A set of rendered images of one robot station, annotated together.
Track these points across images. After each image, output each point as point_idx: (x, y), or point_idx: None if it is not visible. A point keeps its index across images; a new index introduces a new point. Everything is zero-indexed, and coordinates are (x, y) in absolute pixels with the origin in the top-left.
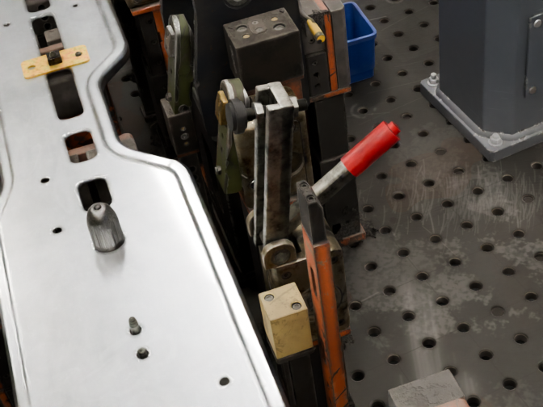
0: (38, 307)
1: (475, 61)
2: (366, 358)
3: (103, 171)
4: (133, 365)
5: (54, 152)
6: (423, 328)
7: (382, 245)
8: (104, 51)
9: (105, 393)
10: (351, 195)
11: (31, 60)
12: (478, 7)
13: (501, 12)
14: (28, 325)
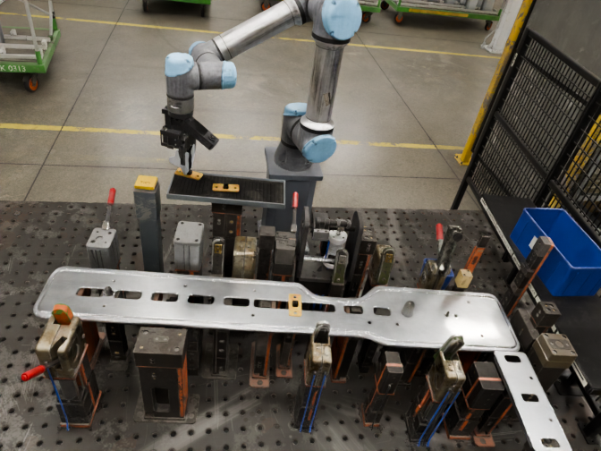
0: (432, 336)
1: (297, 227)
2: (377, 312)
3: (371, 306)
4: (460, 319)
5: (354, 317)
6: None
7: None
8: (296, 289)
9: (469, 327)
10: None
11: (290, 311)
12: (301, 209)
13: (308, 207)
14: (439, 339)
